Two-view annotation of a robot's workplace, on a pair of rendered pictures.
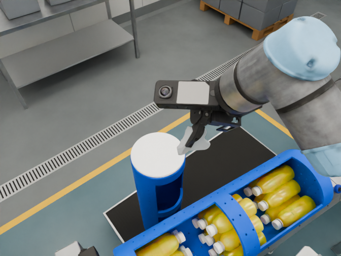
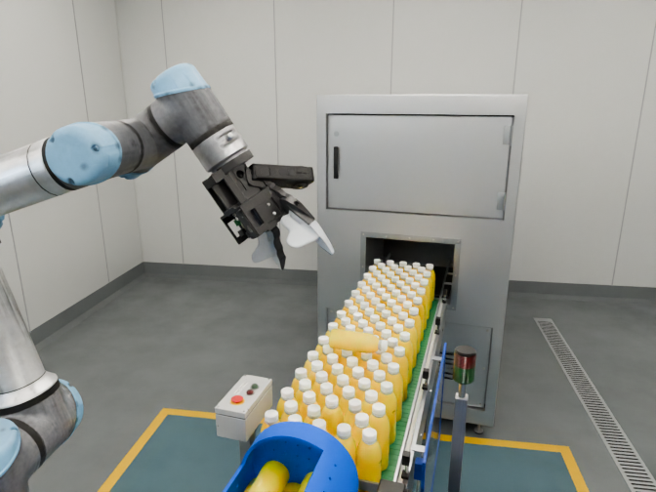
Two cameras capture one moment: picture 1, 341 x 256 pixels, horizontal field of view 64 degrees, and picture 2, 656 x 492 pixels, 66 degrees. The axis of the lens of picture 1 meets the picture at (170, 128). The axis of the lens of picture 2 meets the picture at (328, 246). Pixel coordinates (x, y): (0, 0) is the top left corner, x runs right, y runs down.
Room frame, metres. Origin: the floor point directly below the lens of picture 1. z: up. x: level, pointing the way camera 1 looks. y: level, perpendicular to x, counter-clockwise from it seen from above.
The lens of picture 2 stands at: (1.01, -0.52, 1.98)
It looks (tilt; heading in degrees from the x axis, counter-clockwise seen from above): 16 degrees down; 137
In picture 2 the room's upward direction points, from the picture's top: straight up
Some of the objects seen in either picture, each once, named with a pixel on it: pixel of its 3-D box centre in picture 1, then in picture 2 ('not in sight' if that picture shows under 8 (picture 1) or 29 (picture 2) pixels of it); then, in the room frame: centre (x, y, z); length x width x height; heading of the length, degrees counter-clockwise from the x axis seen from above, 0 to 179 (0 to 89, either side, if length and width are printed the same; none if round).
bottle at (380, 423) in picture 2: not in sight; (378, 437); (0.14, 0.47, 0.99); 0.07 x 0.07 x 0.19
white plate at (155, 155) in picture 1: (158, 153); not in sight; (0.80, 0.06, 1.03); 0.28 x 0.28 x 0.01
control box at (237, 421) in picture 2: not in sight; (245, 405); (-0.19, 0.22, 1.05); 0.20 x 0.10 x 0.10; 120
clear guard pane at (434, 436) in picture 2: not in sight; (432, 448); (0.07, 0.88, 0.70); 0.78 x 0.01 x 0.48; 120
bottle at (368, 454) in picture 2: not in sight; (368, 466); (0.21, 0.36, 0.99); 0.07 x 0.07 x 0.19
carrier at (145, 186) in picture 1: (160, 193); not in sight; (0.80, 0.06, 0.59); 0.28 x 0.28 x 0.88
